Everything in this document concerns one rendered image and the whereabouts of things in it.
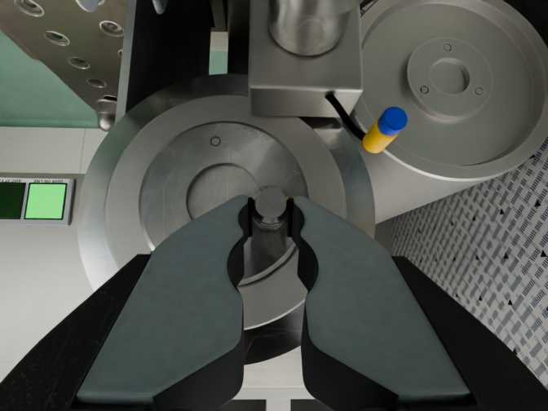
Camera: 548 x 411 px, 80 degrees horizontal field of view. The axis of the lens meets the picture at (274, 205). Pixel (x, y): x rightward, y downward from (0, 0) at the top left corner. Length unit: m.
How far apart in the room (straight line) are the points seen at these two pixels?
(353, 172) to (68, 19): 0.35
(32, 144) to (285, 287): 3.53
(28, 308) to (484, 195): 0.56
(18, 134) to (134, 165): 3.57
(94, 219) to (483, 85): 0.22
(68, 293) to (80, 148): 2.90
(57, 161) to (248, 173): 3.33
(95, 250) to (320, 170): 0.12
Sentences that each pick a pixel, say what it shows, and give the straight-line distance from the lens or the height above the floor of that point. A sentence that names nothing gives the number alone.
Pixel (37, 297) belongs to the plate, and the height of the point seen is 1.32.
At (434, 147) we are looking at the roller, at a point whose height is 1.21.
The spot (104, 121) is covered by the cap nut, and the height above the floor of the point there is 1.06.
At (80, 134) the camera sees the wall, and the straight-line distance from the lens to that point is 3.46.
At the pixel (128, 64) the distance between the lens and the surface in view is 0.22.
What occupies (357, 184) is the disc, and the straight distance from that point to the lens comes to 0.17.
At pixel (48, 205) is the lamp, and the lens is 0.58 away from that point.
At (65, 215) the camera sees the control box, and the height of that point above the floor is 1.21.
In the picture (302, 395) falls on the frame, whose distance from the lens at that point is 0.53.
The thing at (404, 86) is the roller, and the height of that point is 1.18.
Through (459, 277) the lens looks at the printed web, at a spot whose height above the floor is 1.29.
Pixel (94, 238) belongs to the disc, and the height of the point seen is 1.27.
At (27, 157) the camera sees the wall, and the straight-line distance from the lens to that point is 3.62.
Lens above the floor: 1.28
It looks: 11 degrees down
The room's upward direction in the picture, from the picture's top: 180 degrees counter-clockwise
